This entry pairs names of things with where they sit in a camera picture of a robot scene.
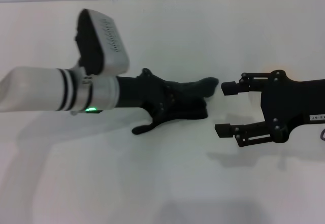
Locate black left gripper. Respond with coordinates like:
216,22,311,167
117,68,178,127

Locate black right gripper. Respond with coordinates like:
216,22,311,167
214,69,325,148

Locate dark blue rag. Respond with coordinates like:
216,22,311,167
131,76,219,135

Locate white paper cup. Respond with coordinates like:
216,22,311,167
248,65,293,103

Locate silver plug with black cable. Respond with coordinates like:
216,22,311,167
70,109,104,116

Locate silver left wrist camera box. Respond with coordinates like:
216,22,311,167
74,9,131,76

